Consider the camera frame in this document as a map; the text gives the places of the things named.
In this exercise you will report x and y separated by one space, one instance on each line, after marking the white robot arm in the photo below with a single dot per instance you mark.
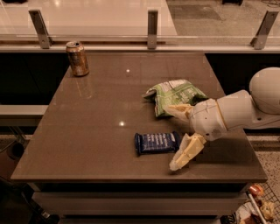
255 109

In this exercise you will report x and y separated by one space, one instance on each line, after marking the middle metal railing bracket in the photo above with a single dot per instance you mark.
152 29

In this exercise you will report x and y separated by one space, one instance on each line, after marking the wire basket with items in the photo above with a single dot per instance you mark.
261 207

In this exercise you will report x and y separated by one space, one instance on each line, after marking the left metal railing bracket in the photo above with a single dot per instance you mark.
44 39

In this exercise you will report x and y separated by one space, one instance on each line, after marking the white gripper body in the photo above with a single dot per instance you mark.
206 119

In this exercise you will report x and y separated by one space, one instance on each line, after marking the green chip bag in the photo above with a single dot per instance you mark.
173 92

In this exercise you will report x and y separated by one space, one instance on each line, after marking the orange soda can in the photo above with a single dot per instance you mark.
77 58

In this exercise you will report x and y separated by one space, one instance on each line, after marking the blue rxbar wrapper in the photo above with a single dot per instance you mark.
157 143

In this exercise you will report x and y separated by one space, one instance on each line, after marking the right metal railing bracket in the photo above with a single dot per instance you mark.
258 42

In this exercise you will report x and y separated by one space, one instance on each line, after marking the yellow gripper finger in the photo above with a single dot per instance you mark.
181 111
189 148

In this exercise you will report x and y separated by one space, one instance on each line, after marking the metal railing bracket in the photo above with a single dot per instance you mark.
44 39
152 29
258 42

